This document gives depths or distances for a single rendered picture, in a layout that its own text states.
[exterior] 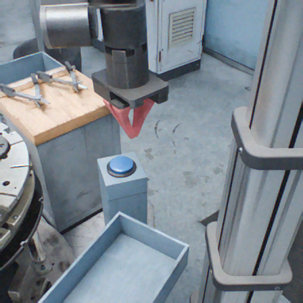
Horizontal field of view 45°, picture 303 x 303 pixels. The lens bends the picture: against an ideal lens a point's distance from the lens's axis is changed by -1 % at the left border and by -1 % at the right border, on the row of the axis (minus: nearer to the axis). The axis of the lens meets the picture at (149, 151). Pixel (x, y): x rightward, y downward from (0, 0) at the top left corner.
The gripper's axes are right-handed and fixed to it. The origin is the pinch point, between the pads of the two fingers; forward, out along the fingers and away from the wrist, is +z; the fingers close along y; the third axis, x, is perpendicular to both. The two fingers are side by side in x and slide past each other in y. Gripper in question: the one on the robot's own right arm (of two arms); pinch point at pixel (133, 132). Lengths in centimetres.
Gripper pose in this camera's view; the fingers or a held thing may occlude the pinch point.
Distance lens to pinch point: 57.1
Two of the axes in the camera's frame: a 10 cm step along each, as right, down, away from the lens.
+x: 7.9, -4.1, 4.6
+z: 0.4, 7.8, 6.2
